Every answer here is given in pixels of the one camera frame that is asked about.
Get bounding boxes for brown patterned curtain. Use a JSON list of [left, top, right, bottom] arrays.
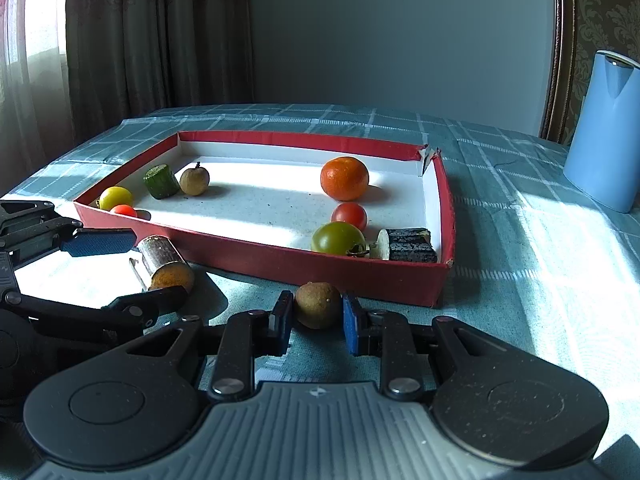
[[1, 0, 255, 190]]

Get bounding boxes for yellow tomato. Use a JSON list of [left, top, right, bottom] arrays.
[[98, 186, 134, 211]]

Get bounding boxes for green tomato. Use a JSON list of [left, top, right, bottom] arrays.
[[310, 221, 369, 257]]

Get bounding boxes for blue kettle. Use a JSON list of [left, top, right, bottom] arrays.
[[563, 50, 640, 212]]

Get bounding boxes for red cardboard tray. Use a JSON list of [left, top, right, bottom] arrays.
[[74, 131, 456, 307]]

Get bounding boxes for orange tangerine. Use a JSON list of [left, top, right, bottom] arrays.
[[320, 156, 369, 202]]

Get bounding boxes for green cucumber chunk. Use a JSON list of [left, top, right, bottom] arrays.
[[143, 164, 180, 200]]

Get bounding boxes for red cherry tomato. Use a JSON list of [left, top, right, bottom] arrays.
[[331, 202, 368, 231], [111, 204, 138, 218]]

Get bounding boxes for brown longan fruit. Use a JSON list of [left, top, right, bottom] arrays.
[[179, 162, 209, 196]]

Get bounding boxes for dark wooden door frame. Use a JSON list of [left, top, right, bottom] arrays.
[[539, 0, 577, 143]]

